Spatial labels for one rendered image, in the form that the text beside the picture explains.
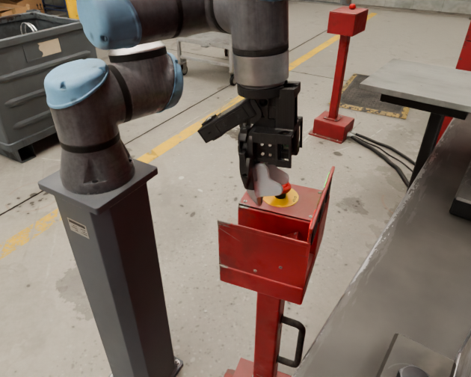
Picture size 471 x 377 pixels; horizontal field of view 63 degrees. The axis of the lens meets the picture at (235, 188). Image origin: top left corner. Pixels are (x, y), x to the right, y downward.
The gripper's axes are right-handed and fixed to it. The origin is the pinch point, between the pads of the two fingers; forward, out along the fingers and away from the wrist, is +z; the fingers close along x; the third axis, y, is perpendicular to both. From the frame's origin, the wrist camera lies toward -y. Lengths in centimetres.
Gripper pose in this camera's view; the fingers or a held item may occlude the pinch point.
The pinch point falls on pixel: (255, 197)
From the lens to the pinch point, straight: 65.8
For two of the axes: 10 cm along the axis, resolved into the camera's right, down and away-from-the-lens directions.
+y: 9.3, 1.4, -3.5
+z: 0.8, 8.4, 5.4
